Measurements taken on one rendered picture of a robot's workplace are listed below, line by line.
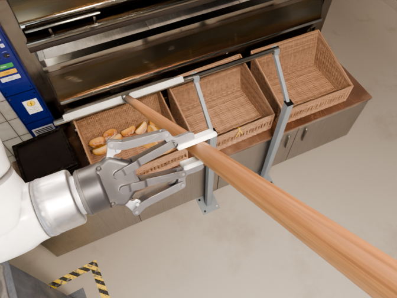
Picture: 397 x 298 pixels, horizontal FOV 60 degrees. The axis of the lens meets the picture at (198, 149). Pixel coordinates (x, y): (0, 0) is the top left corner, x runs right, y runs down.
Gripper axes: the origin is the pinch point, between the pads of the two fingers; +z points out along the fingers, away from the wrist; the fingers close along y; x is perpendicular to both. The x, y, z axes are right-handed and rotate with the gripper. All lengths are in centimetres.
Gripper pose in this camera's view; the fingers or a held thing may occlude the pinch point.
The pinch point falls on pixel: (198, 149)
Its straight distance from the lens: 58.0
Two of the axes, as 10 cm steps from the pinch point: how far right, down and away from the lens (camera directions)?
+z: 9.1, -3.5, 2.3
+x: 3.2, 2.3, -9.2
